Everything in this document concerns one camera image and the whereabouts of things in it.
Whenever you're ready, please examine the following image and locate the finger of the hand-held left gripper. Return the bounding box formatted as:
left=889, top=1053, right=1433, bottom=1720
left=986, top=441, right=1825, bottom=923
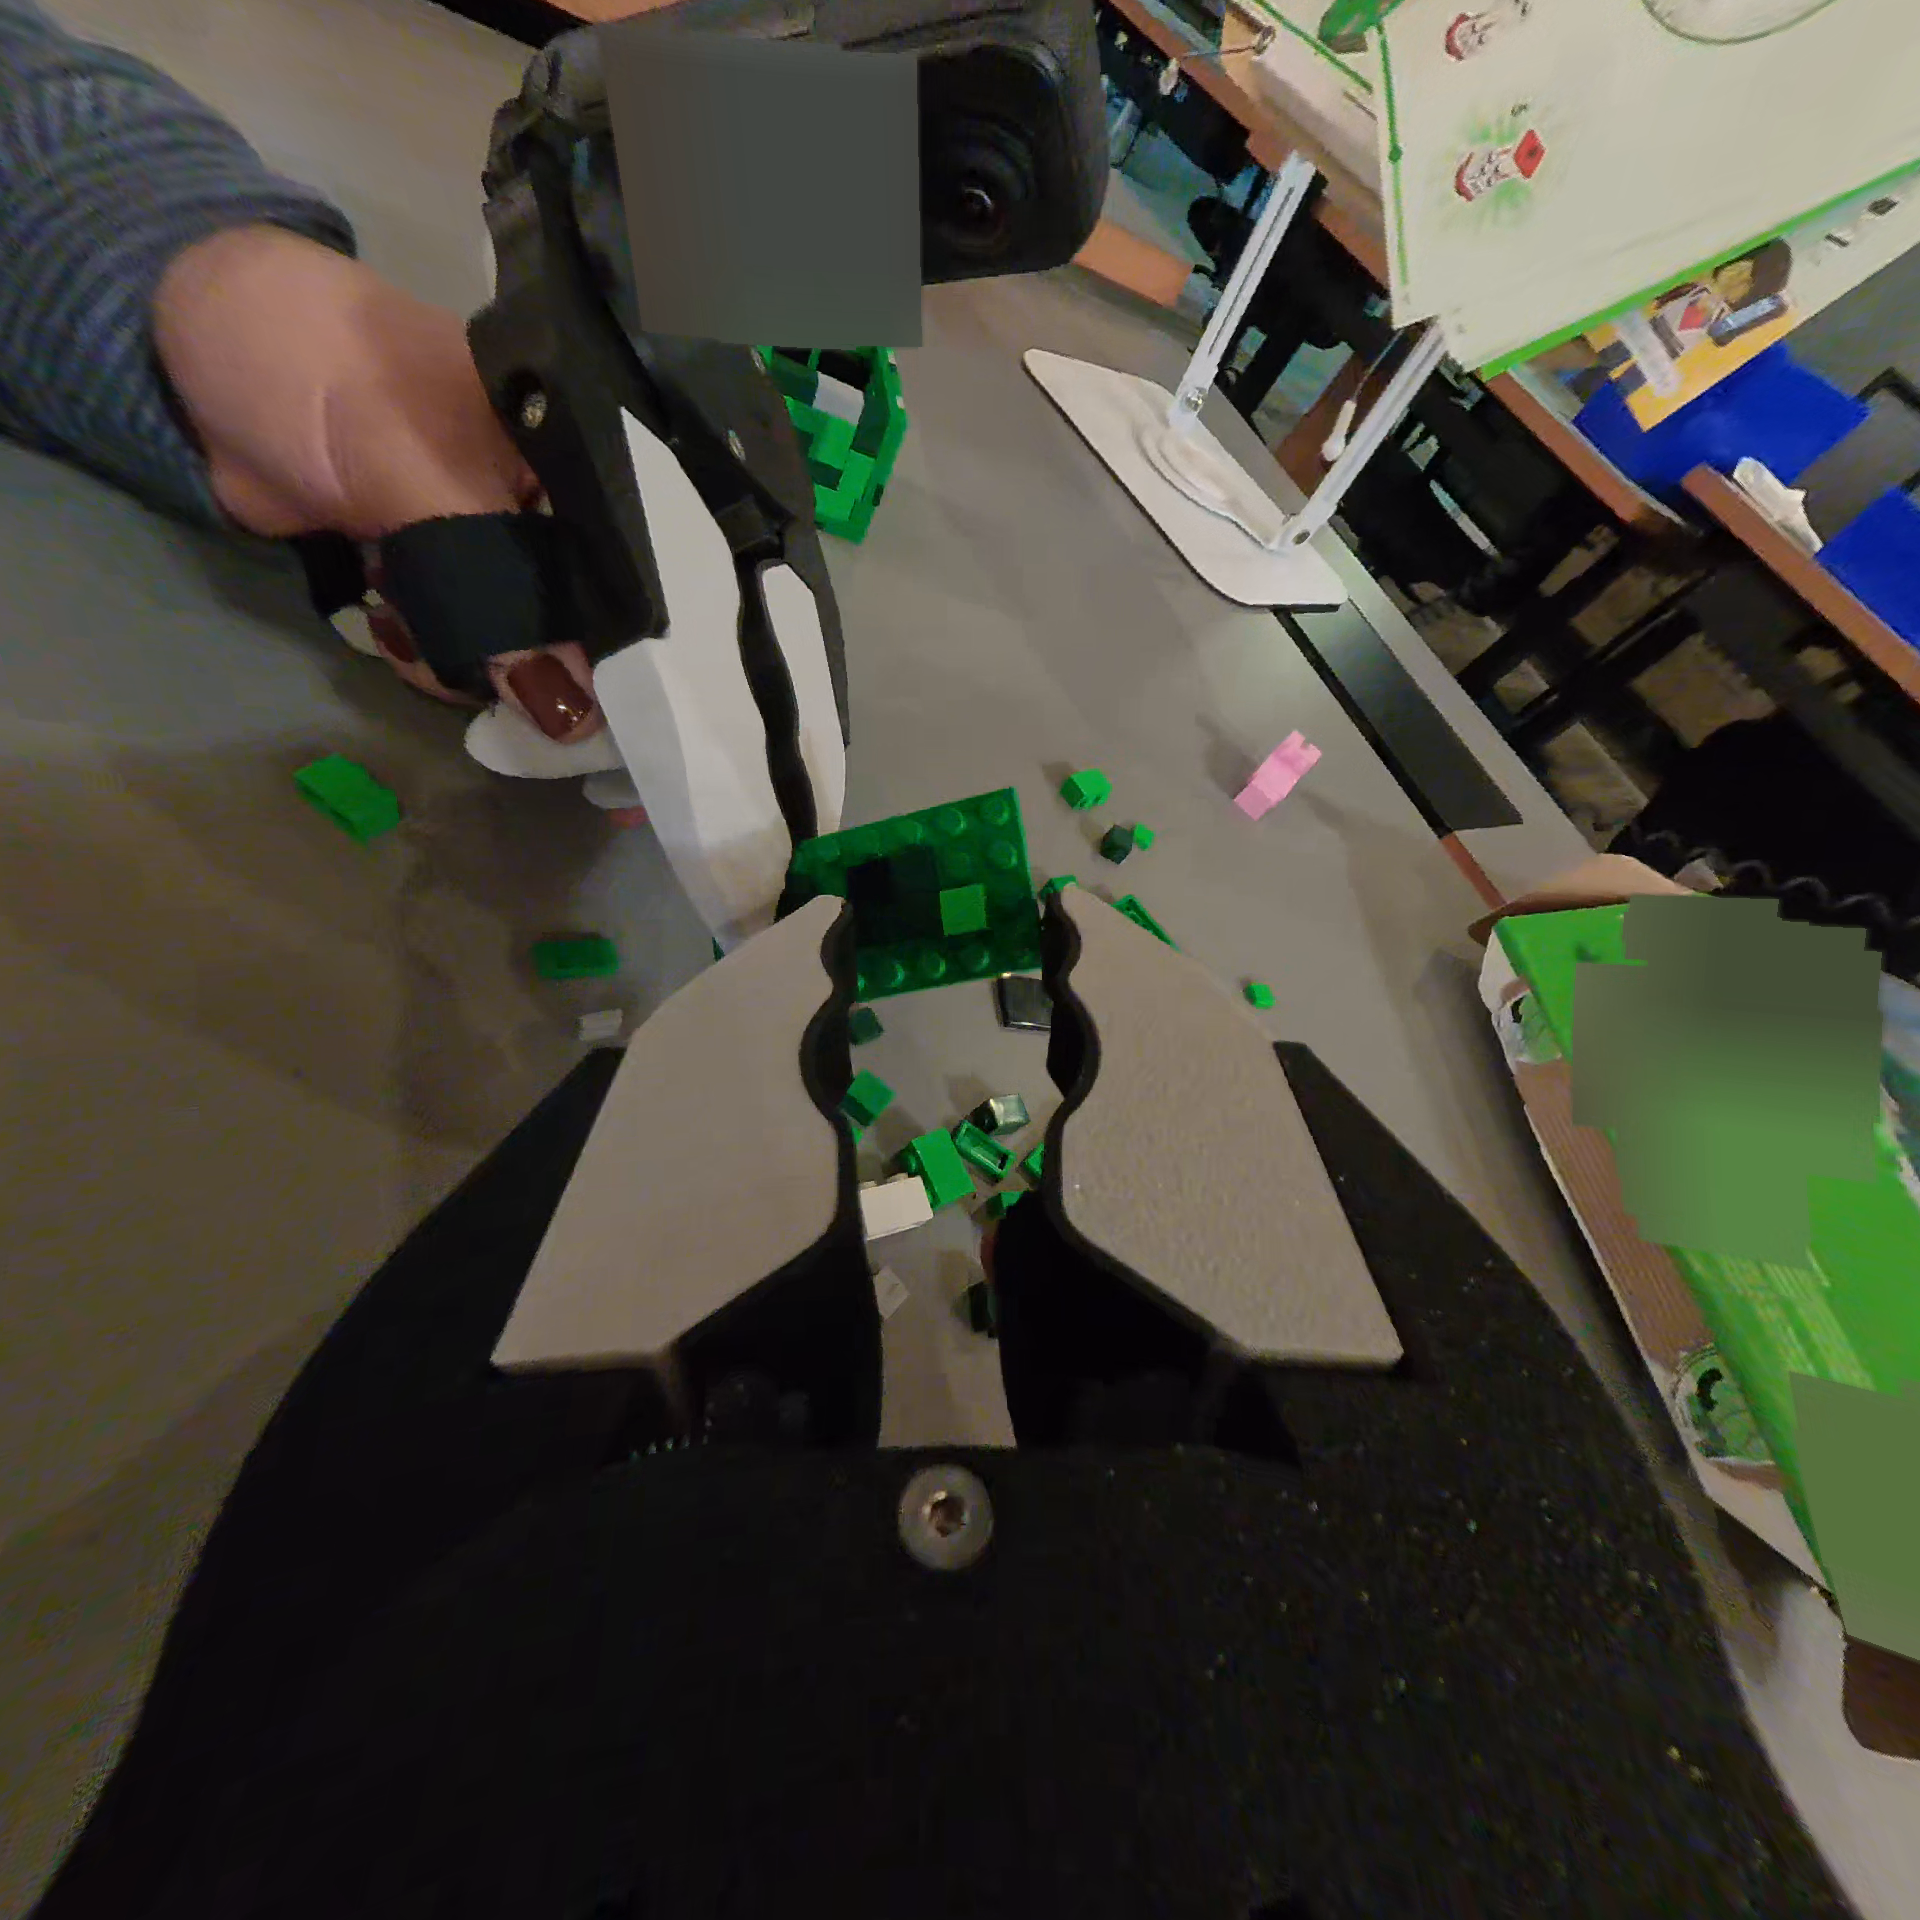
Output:
left=600, top=406, right=825, bottom=945
left=744, top=547, right=857, bottom=846

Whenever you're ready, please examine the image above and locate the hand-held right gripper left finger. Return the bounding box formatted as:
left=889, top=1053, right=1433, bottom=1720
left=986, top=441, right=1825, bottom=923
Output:
left=490, top=894, right=885, bottom=1401

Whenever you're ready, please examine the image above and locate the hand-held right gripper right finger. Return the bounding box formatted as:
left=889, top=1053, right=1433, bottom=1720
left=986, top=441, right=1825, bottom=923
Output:
left=995, top=884, right=1409, bottom=1401

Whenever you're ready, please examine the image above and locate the cluster of small bricks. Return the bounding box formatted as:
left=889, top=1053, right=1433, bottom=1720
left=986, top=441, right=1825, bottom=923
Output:
left=838, top=1000, right=1048, bottom=1339

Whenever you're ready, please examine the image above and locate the green square brick plate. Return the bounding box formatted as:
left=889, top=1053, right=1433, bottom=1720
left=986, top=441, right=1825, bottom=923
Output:
left=777, top=785, right=1048, bottom=1004

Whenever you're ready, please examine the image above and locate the grey desk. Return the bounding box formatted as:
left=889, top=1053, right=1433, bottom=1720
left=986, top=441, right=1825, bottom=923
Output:
left=0, top=0, right=1854, bottom=1920

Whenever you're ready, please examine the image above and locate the black desk divider strip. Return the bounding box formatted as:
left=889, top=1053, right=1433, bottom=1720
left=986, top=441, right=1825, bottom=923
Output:
left=1281, top=599, right=1524, bottom=837

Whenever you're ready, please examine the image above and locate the person's left hand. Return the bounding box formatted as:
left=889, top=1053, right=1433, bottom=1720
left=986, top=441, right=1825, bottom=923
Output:
left=153, top=223, right=609, bottom=748

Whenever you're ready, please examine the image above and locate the green pixel-pattern brick box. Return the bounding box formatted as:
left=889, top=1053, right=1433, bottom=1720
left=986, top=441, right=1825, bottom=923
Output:
left=754, top=345, right=913, bottom=543

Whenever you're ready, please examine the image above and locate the cardboard toy box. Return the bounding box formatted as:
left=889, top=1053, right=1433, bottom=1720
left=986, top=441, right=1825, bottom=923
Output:
left=1474, top=854, right=1920, bottom=1757

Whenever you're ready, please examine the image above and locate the pink brick pig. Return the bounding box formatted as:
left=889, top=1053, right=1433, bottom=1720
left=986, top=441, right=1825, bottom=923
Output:
left=1233, top=728, right=1325, bottom=822

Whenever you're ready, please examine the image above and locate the instruction booklet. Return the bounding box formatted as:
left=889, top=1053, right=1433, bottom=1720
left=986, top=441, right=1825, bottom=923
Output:
left=1227, top=0, right=1920, bottom=380

